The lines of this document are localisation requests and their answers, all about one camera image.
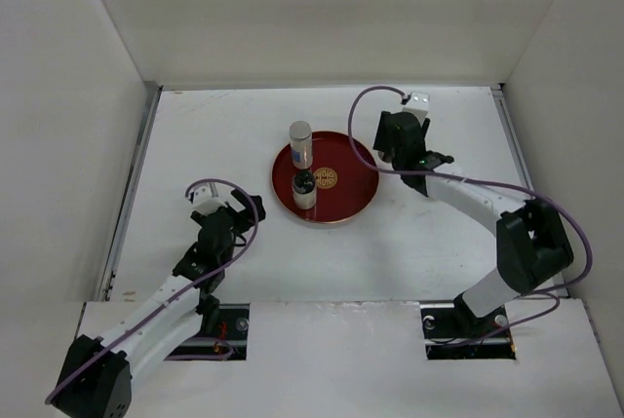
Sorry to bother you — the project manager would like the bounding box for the red round lacquer tray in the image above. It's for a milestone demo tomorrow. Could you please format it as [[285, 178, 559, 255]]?
[[271, 131, 379, 224]]

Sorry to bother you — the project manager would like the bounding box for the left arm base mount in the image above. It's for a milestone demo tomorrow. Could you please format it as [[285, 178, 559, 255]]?
[[166, 295, 251, 361]]

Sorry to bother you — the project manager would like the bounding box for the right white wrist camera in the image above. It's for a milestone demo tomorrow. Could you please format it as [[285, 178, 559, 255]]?
[[401, 92, 431, 123]]

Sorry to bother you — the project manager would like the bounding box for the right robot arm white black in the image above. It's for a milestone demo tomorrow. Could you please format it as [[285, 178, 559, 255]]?
[[373, 110, 574, 336]]

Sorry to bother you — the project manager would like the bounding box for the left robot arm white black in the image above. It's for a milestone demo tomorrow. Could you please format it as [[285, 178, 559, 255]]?
[[45, 185, 266, 417]]

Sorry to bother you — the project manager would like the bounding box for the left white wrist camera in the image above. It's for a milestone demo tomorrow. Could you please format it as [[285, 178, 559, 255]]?
[[186, 183, 225, 214]]

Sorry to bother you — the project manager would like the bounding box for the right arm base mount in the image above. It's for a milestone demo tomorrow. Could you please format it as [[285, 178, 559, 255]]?
[[420, 303, 516, 361]]

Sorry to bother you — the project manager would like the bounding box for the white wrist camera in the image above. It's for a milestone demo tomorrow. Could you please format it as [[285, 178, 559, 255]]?
[[186, 183, 225, 214], [401, 92, 431, 123]]

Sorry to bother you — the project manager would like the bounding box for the black cap white bottle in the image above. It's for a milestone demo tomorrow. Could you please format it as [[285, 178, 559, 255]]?
[[292, 170, 317, 210]]

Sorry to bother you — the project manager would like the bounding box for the silver lid clear spice bottle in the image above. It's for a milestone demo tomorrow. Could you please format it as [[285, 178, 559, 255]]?
[[289, 121, 313, 170]]

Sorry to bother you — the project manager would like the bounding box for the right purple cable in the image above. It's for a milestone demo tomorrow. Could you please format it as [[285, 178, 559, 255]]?
[[348, 86, 596, 341]]

